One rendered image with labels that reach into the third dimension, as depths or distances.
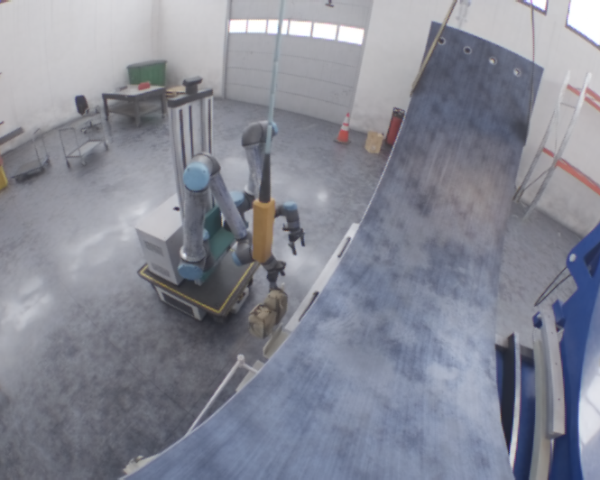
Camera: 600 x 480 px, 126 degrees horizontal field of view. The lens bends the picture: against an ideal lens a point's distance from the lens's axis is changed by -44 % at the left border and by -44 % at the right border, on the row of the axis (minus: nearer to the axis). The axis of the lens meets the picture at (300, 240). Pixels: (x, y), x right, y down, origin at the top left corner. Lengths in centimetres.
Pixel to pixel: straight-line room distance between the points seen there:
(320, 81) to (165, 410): 760
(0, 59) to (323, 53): 954
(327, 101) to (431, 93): 635
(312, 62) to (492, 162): 681
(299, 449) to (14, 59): 1035
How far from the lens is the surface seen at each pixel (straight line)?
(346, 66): 755
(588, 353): 238
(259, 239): 116
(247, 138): 171
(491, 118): 161
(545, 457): 222
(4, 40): 1032
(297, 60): 811
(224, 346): 234
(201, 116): 176
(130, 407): 235
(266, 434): 49
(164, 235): 200
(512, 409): 210
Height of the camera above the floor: 209
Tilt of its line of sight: 41 degrees down
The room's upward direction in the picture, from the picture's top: 9 degrees clockwise
